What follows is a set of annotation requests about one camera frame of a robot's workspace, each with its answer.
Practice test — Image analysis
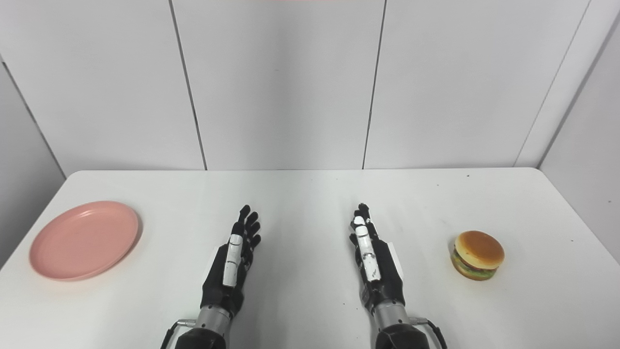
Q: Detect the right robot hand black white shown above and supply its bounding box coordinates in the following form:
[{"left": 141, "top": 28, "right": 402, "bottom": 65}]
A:
[{"left": 350, "top": 203, "right": 406, "bottom": 315}]

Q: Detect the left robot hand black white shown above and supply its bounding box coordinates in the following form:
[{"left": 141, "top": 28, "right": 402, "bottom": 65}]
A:
[{"left": 201, "top": 205, "right": 262, "bottom": 318}]

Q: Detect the toy hamburger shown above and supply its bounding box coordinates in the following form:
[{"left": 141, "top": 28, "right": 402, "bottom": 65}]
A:
[{"left": 450, "top": 230, "right": 505, "bottom": 281}]

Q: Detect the pink round plate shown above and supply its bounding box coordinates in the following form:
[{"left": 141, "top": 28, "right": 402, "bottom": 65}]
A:
[{"left": 29, "top": 201, "right": 140, "bottom": 282}]

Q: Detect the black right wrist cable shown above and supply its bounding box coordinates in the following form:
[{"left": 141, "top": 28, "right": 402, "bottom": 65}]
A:
[{"left": 409, "top": 317, "right": 448, "bottom": 349}]

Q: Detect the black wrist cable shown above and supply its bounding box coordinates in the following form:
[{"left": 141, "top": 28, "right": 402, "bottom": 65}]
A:
[
  {"left": 409, "top": 317, "right": 448, "bottom": 349},
  {"left": 160, "top": 319, "right": 197, "bottom": 349}
]

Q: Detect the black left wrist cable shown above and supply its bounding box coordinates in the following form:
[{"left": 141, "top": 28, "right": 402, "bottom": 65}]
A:
[{"left": 160, "top": 319, "right": 197, "bottom": 349}]

